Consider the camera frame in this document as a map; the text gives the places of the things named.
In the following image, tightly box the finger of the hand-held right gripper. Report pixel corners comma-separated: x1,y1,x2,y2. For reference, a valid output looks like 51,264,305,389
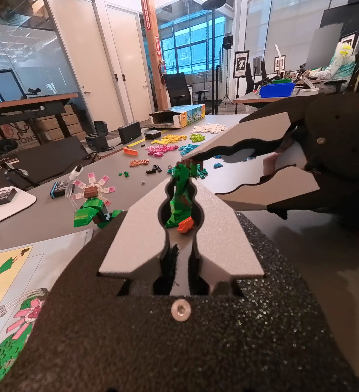
213,142,321,212
180,111,298,163

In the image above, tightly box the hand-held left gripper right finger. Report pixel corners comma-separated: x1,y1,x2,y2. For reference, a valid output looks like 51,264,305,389
191,178,266,291

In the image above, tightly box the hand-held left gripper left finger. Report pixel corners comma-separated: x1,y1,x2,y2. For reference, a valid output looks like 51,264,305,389
98,177,174,281

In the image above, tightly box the green lego plant model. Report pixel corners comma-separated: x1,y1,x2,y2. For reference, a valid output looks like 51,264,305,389
164,164,198,234

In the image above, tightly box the green lego stem brown tip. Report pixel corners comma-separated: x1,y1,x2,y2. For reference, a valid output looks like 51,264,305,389
179,155,208,179

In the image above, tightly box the pile of white lego pieces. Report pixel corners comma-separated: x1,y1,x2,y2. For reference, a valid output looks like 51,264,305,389
190,122,226,135

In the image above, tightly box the pile of blue lego bricks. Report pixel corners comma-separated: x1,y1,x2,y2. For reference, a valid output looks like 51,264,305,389
211,154,256,169

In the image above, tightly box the pink lego flower plant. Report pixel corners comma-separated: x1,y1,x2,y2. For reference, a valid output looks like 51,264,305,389
73,172,125,228

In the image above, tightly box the lego set box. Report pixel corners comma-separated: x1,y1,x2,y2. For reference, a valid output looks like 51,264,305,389
149,104,206,128

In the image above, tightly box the pile of teal lego pieces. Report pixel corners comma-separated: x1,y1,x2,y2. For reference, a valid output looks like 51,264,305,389
167,165,209,179

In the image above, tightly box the pile of turquoise lego bricks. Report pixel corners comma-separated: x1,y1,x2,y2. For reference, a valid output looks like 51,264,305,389
178,142,204,155

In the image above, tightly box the pile of yellow lego bricks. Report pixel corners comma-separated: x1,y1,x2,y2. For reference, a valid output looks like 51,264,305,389
150,134,187,145

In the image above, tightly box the pile of pink lego bricks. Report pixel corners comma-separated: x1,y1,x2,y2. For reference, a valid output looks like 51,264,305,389
146,144,179,158

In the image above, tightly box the lego instruction booklet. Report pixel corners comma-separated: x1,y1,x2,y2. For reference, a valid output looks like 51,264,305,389
0,228,94,392

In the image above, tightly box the wooden top office desk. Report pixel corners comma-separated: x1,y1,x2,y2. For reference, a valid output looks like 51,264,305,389
0,92,79,144
233,78,348,114

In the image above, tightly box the blue plastic bin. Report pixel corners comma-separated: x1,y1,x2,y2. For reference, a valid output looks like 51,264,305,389
259,82,296,98

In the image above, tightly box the fiducial marker board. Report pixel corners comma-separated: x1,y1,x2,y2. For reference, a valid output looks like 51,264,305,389
340,32,356,51
233,50,250,88
274,44,286,74

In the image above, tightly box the white connector with clear rods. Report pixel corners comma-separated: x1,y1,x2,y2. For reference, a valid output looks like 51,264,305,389
65,164,85,212

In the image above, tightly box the black speaker on tripod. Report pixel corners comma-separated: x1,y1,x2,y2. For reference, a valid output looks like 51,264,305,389
222,33,235,108

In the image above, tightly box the black charging case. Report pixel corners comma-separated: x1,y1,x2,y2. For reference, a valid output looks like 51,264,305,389
85,120,109,151

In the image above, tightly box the black power station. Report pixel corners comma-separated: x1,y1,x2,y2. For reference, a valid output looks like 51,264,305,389
117,120,142,144

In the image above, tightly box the black chair backrest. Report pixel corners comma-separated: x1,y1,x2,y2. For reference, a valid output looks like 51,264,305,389
0,136,94,190

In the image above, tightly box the wooden pillar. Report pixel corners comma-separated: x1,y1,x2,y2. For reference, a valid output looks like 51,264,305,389
141,0,169,111

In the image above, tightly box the cardboard box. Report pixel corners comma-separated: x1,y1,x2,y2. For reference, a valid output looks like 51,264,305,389
0,106,85,147

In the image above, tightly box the white double door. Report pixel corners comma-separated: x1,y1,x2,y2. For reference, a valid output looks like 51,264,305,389
48,0,155,123

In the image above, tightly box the open laptop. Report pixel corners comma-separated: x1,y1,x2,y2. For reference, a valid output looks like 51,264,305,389
0,69,25,101

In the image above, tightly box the black camera battery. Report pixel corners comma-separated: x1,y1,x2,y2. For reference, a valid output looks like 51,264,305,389
50,180,76,199
0,188,17,209

